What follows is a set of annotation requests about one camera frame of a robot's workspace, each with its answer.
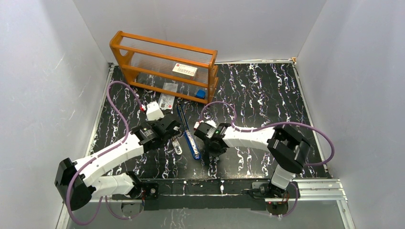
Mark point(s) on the orange wooden shelf rack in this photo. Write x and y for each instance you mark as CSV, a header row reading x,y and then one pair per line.
x,y
137,55

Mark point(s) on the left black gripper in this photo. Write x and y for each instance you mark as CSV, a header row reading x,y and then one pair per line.
x,y
172,128

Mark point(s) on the aluminium frame rail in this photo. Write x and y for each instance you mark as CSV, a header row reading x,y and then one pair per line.
x,y
316,189

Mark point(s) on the clear plastic label packet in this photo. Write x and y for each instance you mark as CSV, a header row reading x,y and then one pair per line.
x,y
166,101

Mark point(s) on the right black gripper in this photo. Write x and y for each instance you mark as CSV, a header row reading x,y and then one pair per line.
x,y
212,154

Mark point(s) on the small blue cube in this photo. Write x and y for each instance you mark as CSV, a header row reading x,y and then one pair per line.
x,y
201,94

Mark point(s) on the white staple box on shelf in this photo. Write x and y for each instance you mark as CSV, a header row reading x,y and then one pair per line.
x,y
184,71

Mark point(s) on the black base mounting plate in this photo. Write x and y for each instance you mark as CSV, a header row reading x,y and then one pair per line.
x,y
160,194

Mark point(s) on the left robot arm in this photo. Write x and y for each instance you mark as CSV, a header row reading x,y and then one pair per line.
x,y
81,180

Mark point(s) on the blue stapler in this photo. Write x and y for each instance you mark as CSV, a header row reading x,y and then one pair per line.
x,y
189,137

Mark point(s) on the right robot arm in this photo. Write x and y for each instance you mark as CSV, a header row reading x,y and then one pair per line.
x,y
287,146

